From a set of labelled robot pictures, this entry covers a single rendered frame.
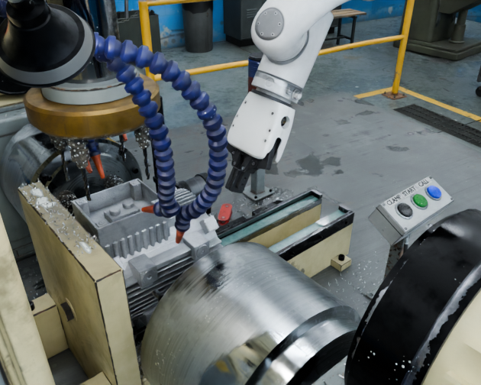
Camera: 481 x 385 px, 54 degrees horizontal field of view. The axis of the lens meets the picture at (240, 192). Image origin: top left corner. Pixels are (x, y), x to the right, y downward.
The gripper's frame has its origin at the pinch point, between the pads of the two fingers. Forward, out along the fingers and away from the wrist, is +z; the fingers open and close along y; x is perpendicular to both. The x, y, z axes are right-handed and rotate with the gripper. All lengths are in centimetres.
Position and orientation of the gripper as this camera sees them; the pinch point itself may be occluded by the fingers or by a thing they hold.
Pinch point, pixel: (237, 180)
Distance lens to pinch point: 82.2
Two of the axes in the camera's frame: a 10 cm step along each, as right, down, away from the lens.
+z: -3.8, 9.1, 1.7
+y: -6.4, -4.0, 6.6
